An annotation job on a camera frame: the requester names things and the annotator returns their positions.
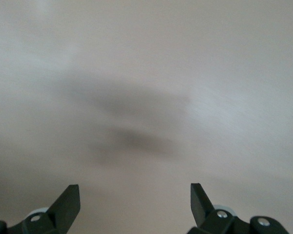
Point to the brown table cloth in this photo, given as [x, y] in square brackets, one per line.
[146, 73]

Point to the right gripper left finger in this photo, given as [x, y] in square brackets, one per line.
[58, 214]

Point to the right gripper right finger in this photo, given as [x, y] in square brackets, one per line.
[210, 219]

